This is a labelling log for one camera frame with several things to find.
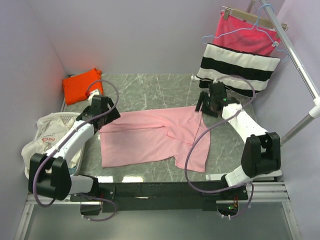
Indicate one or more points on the wooden clip hanger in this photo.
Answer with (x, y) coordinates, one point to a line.
(245, 16)

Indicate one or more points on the white laundry basket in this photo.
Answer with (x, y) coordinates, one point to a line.
(62, 117)

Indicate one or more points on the black white striped cloth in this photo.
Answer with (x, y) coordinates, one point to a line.
(242, 72)

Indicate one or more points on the metal clothes rack pole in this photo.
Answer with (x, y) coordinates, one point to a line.
(290, 105)

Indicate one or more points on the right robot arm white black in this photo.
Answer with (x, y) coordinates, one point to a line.
(261, 156)

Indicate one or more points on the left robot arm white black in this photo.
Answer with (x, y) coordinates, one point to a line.
(49, 174)

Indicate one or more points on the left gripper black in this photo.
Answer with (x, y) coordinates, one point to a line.
(113, 114)

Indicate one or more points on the folded orange t shirt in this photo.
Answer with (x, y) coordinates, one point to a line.
(76, 87)

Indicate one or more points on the white t shirt red print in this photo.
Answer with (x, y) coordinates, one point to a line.
(42, 135)

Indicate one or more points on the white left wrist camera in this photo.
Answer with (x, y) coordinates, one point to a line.
(90, 94)

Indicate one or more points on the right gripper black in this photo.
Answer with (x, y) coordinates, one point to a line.
(204, 99)

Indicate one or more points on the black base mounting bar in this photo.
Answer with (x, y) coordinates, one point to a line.
(152, 196)

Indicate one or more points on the pink t shirt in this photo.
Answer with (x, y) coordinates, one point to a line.
(154, 135)

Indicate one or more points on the magenta hanging cloth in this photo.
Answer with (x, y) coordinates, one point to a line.
(245, 37)

